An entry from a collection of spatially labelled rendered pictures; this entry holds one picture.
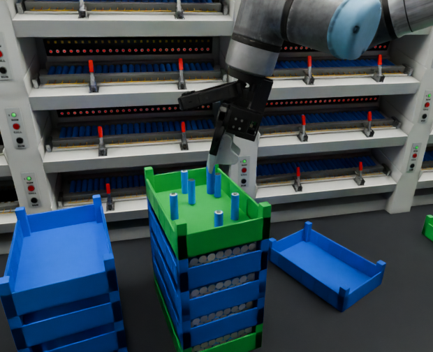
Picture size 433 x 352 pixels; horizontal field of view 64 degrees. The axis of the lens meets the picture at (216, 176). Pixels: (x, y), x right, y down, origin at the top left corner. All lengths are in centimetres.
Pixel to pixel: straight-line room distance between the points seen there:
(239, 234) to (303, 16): 41
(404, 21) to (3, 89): 99
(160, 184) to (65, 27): 51
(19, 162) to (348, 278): 108
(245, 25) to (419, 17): 28
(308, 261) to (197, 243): 63
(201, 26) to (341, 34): 62
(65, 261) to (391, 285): 93
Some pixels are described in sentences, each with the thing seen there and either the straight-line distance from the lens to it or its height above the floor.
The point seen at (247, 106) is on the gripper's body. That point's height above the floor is 59.
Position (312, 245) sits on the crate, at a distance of 132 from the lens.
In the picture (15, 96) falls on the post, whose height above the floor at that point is 55.
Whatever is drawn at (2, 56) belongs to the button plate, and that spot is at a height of 65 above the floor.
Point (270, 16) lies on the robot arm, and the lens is 61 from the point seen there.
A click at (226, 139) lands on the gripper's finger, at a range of 67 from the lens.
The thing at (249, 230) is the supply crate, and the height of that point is 35.
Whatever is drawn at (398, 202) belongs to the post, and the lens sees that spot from 164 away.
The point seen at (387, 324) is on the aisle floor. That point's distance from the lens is 111.
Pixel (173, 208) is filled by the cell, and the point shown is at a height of 36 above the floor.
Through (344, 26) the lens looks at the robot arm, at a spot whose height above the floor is 73.
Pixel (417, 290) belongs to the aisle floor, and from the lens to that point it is 125.
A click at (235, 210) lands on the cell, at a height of 35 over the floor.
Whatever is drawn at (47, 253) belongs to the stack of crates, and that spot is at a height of 24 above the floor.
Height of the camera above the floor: 74
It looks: 24 degrees down
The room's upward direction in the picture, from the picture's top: straight up
